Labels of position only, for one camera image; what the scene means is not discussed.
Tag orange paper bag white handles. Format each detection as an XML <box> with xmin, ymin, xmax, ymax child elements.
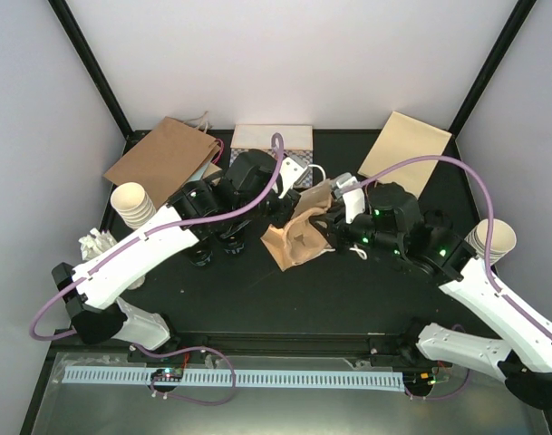
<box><xmin>259</xmin><ymin>163</ymin><xmax>370</xmax><ymax>272</ymax></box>

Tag single pulp cup carrier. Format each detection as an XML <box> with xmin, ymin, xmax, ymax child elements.
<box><xmin>283</xmin><ymin>208</ymin><xmax>331</xmax><ymax>270</ymax></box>

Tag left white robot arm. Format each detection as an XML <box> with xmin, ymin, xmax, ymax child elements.
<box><xmin>53</xmin><ymin>150</ymin><xmax>306</xmax><ymax>362</ymax></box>

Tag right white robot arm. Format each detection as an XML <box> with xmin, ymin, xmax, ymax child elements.
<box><xmin>309</xmin><ymin>183</ymin><xmax>552</xmax><ymax>411</ymax></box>

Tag black coffee cup open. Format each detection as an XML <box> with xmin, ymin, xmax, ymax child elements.
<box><xmin>216</xmin><ymin>228</ymin><xmax>245</xmax><ymax>256</ymax></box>

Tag black coffee cup front left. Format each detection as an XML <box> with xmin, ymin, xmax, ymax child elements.
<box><xmin>183</xmin><ymin>243</ymin><xmax>213</xmax><ymax>267</ymax></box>

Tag blue checkered paper bag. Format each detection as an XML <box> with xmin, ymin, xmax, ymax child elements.
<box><xmin>226</xmin><ymin>124</ymin><xmax>314</xmax><ymax>189</ymax></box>

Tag pink white paper bag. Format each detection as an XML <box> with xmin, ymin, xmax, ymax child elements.
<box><xmin>200</xmin><ymin>139</ymin><xmax>225</xmax><ymax>179</ymax></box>

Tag brown kraft paper bag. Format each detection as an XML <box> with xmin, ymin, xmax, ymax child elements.
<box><xmin>104</xmin><ymin>117</ymin><xmax>219</xmax><ymax>208</ymax></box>

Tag right stack paper cups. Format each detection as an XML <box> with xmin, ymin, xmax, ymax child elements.
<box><xmin>465</xmin><ymin>218</ymin><xmax>517</xmax><ymax>265</ymax></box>

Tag stack paper cups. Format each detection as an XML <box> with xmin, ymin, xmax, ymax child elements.
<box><xmin>465</xmin><ymin>218</ymin><xmax>517</xmax><ymax>265</ymax></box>
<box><xmin>110</xmin><ymin>182</ymin><xmax>156</xmax><ymax>229</ymax></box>

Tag left stack paper cups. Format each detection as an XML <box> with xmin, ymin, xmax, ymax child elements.
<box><xmin>110</xmin><ymin>182</ymin><xmax>156</xmax><ymax>229</ymax></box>

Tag right base circuit board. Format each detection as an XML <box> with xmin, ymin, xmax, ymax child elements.
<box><xmin>403</xmin><ymin>372</ymin><xmax>450</xmax><ymax>386</ymax></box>

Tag base circuit board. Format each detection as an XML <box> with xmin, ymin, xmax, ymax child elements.
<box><xmin>403</xmin><ymin>372</ymin><xmax>450</xmax><ymax>386</ymax></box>
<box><xmin>150</xmin><ymin>368</ymin><xmax>183</xmax><ymax>382</ymax></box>

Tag white wrapped straws bundle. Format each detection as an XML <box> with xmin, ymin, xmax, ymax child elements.
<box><xmin>78</xmin><ymin>227</ymin><xmax>145</xmax><ymax>291</ymax></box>

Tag left base circuit board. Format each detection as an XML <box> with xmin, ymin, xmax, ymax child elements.
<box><xmin>150</xmin><ymin>368</ymin><xmax>183</xmax><ymax>382</ymax></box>

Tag tan paper bag brown handles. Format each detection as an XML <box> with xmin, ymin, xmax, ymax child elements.
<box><xmin>358</xmin><ymin>111</ymin><xmax>451</xmax><ymax>198</ymax></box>

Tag light blue cable duct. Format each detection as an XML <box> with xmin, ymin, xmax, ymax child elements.
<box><xmin>62</xmin><ymin>366</ymin><xmax>405</xmax><ymax>392</ymax></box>

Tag right black frame post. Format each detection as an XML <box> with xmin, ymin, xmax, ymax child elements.
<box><xmin>448</xmin><ymin>0</ymin><xmax>537</xmax><ymax>137</ymax></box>

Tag black frame post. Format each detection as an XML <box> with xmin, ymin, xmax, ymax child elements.
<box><xmin>48</xmin><ymin>0</ymin><xmax>133</xmax><ymax>139</ymax></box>
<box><xmin>448</xmin><ymin>0</ymin><xmax>537</xmax><ymax>137</ymax></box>

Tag left black frame post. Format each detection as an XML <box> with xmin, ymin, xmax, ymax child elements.
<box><xmin>48</xmin><ymin>0</ymin><xmax>133</xmax><ymax>139</ymax></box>

